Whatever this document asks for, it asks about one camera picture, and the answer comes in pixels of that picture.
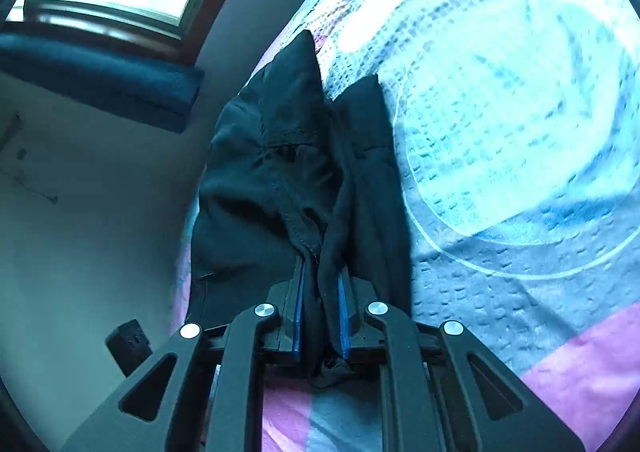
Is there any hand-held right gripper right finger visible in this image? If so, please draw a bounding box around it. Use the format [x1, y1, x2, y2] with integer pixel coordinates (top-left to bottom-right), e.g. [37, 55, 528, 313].
[336, 266, 586, 452]

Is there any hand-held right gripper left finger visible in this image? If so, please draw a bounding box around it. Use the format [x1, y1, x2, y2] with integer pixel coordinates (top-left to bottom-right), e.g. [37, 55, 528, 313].
[60, 257, 307, 452]

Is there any black zip jacket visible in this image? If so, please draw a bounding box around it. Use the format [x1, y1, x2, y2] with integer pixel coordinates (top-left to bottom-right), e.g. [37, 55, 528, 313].
[185, 29, 413, 389]

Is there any floral quilted bed cover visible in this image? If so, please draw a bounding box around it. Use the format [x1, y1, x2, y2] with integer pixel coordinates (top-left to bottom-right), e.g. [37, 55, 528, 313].
[170, 0, 640, 452]

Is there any blue curtain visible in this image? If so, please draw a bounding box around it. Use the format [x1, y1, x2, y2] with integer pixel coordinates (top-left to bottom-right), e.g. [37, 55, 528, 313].
[0, 29, 206, 135]

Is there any black wall socket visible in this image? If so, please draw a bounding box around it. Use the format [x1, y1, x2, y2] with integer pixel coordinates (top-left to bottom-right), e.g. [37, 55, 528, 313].
[105, 318, 155, 378]

